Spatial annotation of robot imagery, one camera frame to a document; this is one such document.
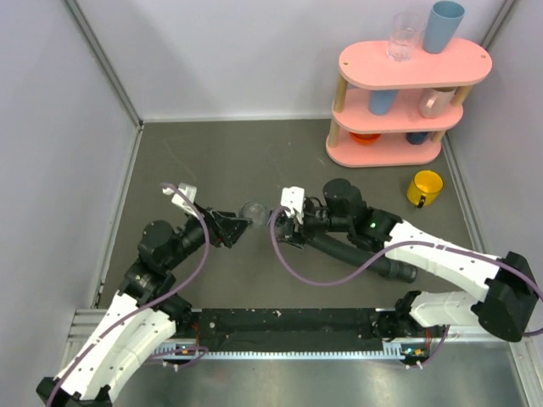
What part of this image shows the pink three-tier shelf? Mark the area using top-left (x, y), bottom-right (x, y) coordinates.
top-left (326, 38), bottom-right (493, 168)

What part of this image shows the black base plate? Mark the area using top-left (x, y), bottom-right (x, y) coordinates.
top-left (186, 307), bottom-right (451, 353)

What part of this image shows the orange bowl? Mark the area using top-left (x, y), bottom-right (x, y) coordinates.
top-left (350, 132), bottom-right (381, 145)

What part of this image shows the blue cup middle shelf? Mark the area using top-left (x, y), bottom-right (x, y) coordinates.
top-left (368, 89), bottom-right (399, 116)

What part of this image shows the dark blue cup bottom shelf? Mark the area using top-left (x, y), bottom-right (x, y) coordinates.
top-left (406, 131), bottom-right (429, 145)

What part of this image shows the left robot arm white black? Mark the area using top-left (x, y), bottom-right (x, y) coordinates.
top-left (36, 208), bottom-right (252, 406)

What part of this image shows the tall blue cup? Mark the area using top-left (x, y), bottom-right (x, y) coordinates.
top-left (423, 1), bottom-right (465, 54)

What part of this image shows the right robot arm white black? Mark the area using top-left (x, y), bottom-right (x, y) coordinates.
top-left (270, 178), bottom-right (542, 343)

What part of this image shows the grey corrugated hose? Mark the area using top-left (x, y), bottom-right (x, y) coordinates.
top-left (271, 211), bottom-right (419, 284)

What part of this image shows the pink mug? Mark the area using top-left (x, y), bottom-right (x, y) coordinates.
top-left (418, 87), bottom-right (456, 119)

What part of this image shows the aluminium rail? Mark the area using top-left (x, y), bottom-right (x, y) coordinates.
top-left (67, 305), bottom-right (533, 361)

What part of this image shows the clear drinking glass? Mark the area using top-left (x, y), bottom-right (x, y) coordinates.
top-left (387, 12), bottom-right (426, 62)

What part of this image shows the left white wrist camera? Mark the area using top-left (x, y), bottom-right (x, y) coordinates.
top-left (161, 182), bottom-right (198, 216)

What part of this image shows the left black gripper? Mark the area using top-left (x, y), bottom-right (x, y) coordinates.
top-left (165, 202), bottom-right (253, 270)

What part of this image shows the yellow mug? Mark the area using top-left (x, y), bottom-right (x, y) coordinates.
top-left (406, 170), bottom-right (445, 209)

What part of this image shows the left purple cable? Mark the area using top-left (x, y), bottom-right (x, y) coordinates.
top-left (45, 181), bottom-right (211, 407)

